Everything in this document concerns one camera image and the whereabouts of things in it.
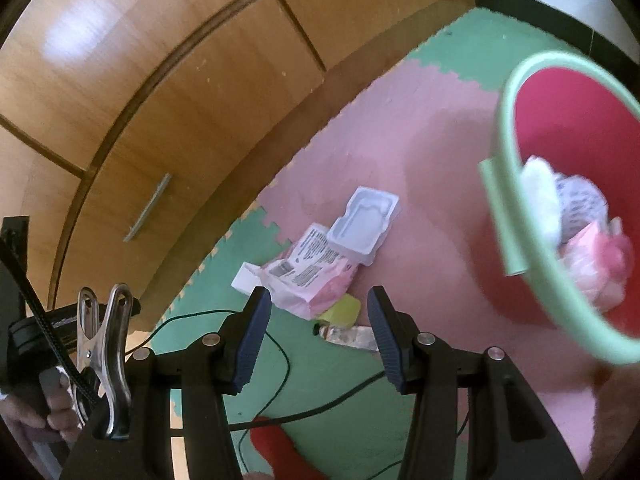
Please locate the person's hand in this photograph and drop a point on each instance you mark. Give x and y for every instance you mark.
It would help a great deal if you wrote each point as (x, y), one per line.
(59, 416)

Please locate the red slipper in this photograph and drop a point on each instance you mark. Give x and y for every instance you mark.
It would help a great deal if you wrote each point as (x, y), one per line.
(280, 453)

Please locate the black baseboard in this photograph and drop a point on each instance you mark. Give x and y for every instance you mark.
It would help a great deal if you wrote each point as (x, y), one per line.
(574, 33)

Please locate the white tissue in bin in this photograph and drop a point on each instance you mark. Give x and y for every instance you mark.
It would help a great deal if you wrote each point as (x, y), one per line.
(542, 198)

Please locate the pink printed plastic bag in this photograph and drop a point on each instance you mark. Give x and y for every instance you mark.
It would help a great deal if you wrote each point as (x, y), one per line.
(310, 277)

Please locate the white paper card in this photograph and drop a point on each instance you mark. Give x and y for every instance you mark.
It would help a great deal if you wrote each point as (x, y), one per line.
(247, 278)

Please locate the pink foam floor mat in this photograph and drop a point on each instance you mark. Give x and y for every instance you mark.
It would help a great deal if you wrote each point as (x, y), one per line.
(421, 133)

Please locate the silver metal spring clamp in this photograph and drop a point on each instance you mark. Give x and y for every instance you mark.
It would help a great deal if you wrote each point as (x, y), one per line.
(100, 358)

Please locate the printed paper in bin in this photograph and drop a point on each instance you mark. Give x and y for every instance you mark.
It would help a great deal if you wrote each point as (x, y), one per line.
(582, 203)

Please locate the pink plastic wrapper in bin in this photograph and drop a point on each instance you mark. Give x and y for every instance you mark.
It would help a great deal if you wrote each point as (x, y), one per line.
(600, 262)

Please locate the metal wardrobe handle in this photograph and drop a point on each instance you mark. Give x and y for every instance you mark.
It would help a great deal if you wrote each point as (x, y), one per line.
(147, 209)

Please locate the yellow sticky note pad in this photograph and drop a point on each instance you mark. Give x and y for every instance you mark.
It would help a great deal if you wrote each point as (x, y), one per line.
(344, 313)

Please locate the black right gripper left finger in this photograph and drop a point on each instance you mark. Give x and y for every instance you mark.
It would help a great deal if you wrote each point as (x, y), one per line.
(216, 365)

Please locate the wooden wardrobe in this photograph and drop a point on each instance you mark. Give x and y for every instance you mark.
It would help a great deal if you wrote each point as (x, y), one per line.
(101, 98)

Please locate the white plastic blister tray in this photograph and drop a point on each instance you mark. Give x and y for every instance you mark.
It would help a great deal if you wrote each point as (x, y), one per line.
(360, 232)

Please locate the red bin with green rim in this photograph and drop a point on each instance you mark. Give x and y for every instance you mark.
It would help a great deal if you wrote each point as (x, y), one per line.
(571, 112)

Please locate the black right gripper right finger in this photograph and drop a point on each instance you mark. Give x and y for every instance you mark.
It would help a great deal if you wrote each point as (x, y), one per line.
(421, 364)

